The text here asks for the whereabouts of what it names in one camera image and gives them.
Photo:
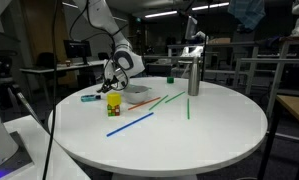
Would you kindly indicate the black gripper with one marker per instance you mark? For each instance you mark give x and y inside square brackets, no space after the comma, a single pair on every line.
[117,78]

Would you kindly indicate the small blue bottle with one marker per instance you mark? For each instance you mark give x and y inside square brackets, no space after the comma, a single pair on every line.
[89,98]

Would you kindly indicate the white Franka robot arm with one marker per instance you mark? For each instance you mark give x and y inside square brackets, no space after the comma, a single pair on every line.
[99,13]

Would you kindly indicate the white bowl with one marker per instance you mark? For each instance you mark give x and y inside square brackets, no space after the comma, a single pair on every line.
[135,96]

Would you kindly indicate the tall steel bottle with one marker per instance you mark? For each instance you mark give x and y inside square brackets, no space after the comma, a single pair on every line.
[193,78]

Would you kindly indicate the yellow container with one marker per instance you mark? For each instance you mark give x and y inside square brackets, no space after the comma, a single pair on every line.
[114,99]

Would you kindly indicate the Rubik's cube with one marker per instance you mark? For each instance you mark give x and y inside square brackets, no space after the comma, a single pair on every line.
[113,110]

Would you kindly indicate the orange straw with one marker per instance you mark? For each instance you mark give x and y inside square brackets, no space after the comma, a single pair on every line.
[144,103]

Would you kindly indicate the small red cup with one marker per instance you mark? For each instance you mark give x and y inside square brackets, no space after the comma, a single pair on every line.
[68,63]

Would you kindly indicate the black computer monitor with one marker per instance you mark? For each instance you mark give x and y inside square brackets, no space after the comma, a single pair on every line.
[77,50]

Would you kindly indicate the white office desk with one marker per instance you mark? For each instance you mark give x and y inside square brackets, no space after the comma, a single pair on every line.
[55,68]

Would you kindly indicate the green straw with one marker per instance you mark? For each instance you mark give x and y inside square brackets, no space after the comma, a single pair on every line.
[175,97]
[188,108]
[158,102]

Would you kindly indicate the green cube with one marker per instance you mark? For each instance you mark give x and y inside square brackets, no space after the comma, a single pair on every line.
[170,79]

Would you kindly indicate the black office chair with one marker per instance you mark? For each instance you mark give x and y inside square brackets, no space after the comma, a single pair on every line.
[47,60]

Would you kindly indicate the ceiling light strip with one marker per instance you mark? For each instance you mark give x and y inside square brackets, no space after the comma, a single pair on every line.
[160,14]
[210,6]

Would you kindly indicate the white side table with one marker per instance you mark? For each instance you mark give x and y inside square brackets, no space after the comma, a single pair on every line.
[39,156]

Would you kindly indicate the blue hanging cloth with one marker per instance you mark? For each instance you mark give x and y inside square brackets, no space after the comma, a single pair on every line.
[247,13]

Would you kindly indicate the wooden table with black legs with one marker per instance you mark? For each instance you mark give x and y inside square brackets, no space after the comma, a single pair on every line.
[295,106]

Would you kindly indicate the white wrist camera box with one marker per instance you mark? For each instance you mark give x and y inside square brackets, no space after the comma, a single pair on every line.
[108,70]

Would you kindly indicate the black camera tripod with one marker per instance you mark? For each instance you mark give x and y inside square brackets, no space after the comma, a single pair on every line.
[2,76]

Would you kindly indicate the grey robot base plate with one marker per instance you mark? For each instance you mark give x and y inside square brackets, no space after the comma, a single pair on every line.
[12,160]

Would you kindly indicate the grey metal railing frame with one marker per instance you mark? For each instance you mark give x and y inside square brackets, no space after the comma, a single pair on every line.
[252,60]

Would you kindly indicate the metal frame table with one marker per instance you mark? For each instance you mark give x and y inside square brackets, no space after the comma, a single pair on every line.
[282,43]

